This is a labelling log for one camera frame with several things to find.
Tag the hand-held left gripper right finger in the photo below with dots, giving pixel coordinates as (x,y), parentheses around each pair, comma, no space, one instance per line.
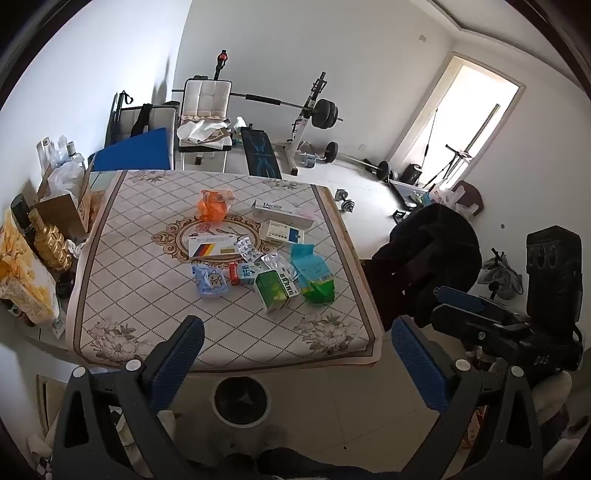
(418,364)

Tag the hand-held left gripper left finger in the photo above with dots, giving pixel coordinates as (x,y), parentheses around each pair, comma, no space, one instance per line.
(178,364)

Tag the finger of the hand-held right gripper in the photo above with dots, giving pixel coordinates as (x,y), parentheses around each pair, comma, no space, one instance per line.
(461,295)
(466,321)

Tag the white trash bin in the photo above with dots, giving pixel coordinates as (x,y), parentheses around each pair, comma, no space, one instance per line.
(241,400)

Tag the light blue cartoon packet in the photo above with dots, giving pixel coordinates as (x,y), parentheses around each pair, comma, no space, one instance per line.
(210,280)

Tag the small red and white carton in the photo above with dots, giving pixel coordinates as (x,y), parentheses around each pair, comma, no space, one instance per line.
(242,273)

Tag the white carton with striped print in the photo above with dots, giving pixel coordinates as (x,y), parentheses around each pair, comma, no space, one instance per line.
(210,247)

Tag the green and white carton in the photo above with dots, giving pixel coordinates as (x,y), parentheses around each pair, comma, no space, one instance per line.
(274,290)

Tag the silver blister pack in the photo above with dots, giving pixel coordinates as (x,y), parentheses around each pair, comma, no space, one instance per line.
(247,249)
(276,263)

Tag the teal green pouch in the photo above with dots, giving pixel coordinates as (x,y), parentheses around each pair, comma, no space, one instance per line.
(309,265)

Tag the orange plastic bag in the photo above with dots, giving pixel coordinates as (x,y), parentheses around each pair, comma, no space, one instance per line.
(213,206)

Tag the white and blue carton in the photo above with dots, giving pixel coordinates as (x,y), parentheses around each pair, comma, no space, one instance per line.
(281,230)

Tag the long white carton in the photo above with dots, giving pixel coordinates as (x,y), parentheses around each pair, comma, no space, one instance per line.
(281,213)

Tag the grey cloth heap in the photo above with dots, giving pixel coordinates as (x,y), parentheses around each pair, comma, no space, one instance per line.
(503,277)

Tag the black chair with jacket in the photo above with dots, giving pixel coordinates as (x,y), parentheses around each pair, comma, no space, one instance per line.
(429,249)

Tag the black speaker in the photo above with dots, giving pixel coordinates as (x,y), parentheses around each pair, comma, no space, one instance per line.
(554,267)

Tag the patterned beige tablecloth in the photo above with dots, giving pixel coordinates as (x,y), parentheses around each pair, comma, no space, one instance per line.
(138,277)

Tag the brown plastic stool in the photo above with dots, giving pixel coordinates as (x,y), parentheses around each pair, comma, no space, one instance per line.
(471,194)

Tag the small black box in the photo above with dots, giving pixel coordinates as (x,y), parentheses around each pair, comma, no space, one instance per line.
(411,174)

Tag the flat beige board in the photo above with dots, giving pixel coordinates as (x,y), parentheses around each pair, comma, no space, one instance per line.
(48,401)

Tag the person's leg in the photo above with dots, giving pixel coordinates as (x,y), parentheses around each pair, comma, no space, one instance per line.
(314,464)

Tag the small dumbbell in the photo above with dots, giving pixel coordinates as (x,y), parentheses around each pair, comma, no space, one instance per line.
(340,194)
(348,205)

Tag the floor barbell with black plates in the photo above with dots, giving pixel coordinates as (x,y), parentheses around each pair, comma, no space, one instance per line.
(382,170)

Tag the golden bottle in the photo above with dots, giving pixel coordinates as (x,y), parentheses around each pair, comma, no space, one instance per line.
(51,242)

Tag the yellow and white bag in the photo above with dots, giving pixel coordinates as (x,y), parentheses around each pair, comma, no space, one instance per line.
(23,277)

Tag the cardboard box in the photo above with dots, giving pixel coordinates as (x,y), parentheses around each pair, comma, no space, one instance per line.
(62,207)

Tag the dark bottle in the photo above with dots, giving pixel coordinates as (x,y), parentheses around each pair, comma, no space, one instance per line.
(22,217)

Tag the white plastic bag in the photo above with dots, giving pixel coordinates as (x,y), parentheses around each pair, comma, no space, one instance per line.
(64,180)

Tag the blue mat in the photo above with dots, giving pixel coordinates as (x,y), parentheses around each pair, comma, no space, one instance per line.
(134,150)

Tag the black padded bench board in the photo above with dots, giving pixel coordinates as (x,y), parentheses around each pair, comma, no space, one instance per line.
(259,150)

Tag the beige cloth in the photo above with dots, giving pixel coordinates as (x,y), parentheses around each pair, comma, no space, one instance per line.
(203,129)

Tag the white weight bench rack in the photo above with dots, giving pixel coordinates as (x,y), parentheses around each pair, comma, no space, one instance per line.
(205,97)

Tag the black frame folding chair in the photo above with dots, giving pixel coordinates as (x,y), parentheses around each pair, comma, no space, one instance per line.
(154,117)

